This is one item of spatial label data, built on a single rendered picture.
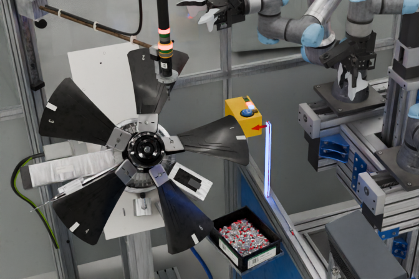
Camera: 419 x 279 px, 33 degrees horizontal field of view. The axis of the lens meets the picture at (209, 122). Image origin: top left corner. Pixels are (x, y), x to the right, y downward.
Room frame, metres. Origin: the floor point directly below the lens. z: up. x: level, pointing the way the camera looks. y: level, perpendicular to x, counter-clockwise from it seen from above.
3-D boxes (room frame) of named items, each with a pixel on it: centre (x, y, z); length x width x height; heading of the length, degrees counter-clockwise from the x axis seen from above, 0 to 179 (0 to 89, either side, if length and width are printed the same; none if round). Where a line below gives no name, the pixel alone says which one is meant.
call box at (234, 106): (2.33, -0.13, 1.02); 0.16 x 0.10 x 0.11; 17
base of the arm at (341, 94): (2.46, -0.58, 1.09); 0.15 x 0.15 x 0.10
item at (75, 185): (1.86, 0.46, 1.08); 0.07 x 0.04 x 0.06; 117
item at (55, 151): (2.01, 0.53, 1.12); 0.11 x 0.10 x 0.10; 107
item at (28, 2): (2.34, 0.62, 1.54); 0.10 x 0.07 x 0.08; 52
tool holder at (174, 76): (1.95, 0.14, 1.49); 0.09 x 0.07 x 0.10; 52
